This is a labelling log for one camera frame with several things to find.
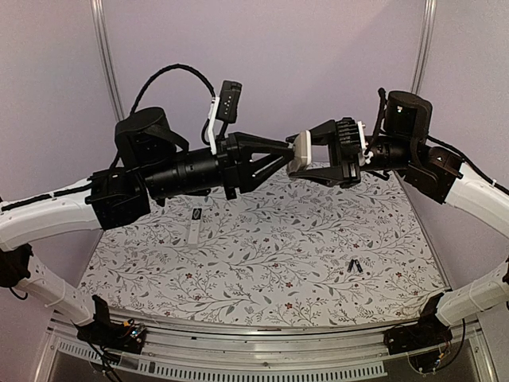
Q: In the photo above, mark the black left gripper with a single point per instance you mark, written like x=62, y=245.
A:
x=242, y=173

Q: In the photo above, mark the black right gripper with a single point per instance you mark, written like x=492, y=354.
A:
x=348, y=175

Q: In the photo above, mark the aluminium front frame rail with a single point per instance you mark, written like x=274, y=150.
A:
x=182, y=350

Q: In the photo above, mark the left aluminium corner post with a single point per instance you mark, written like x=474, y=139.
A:
x=101, y=35

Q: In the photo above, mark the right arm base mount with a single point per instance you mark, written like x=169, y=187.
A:
x=426, y=332

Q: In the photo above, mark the right aluminium corner post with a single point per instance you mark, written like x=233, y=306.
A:
x=424, y=45

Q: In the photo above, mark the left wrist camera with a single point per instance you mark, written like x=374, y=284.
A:
x=224, y=108

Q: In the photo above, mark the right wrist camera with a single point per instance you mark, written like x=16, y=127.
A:
x=352, y=140

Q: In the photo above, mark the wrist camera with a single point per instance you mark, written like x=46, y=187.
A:
x=224, y=108
x=352, y=140

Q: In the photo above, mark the small white remote control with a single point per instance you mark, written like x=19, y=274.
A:
x=302, y=149

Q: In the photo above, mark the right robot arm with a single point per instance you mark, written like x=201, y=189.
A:
x=401, y=143

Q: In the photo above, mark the floral patterned table mat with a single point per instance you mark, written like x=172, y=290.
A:
x=276, y=256

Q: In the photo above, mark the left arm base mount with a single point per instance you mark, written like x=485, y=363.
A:
x=127, y=337

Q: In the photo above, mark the aluminium corner post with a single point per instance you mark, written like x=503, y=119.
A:
x=101, y=35
x=424, y=45

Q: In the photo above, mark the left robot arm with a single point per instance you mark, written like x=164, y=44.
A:
x=157, y=164

